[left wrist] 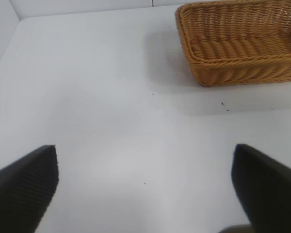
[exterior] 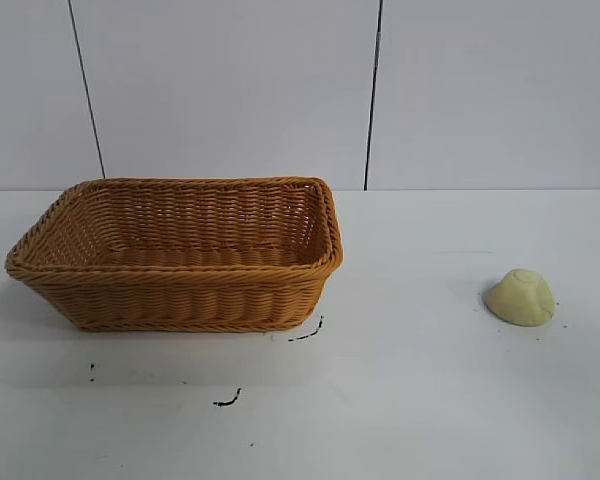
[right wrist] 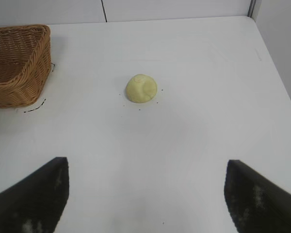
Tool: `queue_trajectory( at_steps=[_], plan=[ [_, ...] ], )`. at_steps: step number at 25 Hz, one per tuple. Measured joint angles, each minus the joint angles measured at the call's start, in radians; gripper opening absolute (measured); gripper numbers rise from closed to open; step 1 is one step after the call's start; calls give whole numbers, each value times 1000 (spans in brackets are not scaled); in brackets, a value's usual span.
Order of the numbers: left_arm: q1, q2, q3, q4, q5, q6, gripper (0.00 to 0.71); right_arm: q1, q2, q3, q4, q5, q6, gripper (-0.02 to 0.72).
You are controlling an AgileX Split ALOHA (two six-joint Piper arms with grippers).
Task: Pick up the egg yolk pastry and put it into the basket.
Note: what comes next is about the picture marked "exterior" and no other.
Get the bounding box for brown woven wicker basket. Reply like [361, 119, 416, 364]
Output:
[5, 174, 345, 333]

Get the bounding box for pale yellow egg yolk pastry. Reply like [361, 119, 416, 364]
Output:
[485, 268, 558, 325]

